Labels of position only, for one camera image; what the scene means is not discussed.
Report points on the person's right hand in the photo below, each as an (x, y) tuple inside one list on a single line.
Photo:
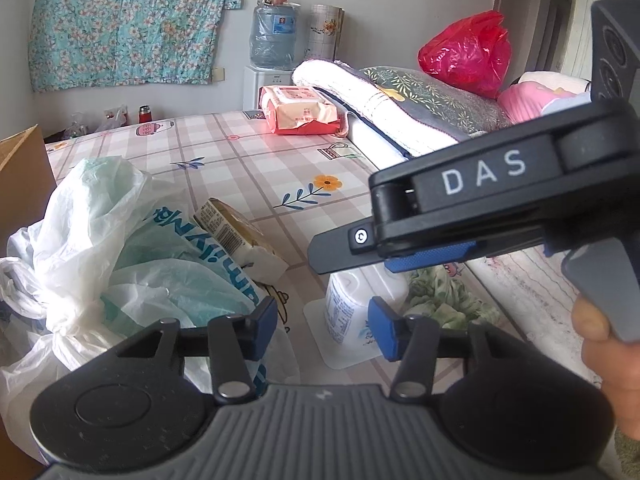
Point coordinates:
[(600, 360)]

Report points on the grey quilt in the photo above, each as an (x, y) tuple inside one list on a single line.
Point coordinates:
[(372, 80)]

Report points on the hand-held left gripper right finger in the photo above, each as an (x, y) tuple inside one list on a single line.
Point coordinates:
[(382, 330)]

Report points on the white plastic container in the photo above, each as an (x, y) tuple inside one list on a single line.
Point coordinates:
[(350, 305)]

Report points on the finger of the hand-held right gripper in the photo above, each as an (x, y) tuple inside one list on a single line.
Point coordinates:
[(430, 256)]

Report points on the pink and blue pillow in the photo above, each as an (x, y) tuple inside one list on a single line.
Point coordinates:
[(527, 100)]

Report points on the beige barcode packet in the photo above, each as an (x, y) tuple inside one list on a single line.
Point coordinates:
[(225, 227)]

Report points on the green floral scrunchie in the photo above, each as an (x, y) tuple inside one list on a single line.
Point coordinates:
[(450, 305)]

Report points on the white door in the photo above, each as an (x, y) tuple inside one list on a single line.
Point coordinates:
[(550, 10)]

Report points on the pink wet wipes pack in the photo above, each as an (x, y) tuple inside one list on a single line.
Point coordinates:
[(295, 107)]

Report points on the brown cardboard box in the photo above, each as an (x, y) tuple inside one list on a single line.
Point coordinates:
[(25, 175)]

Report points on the green leaf print pillow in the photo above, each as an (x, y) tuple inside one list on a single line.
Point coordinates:
[(440, 100)]

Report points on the white water dispenser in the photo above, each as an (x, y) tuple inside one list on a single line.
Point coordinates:
[(257, 87)]

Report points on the blue water jug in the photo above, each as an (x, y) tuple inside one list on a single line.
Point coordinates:
[(272, 35)]

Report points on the checked pink bed sheet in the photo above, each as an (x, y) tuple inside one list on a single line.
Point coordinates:
[(250, 170)]

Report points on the red plastic bag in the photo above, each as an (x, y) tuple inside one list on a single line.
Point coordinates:
[(465, 55)]

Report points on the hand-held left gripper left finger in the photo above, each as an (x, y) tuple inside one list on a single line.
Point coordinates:
[(262, 325)]

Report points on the red thermos bottle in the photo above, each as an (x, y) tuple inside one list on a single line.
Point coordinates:
[(145, 114)]

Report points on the wall socket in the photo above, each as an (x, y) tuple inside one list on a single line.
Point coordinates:
[(217, 74)]

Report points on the white plastic shopping bag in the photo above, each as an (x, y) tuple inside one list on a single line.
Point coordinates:
[(100, 240)]

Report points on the teal floral hanging cloth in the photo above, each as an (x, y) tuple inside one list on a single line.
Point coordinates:
[(130, 20)]

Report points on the clear plastic bag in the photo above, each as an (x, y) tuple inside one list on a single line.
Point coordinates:
[(112, 120), (76, 127)]

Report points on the patterned paper roll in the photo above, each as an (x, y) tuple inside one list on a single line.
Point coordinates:
[(322, 30)]

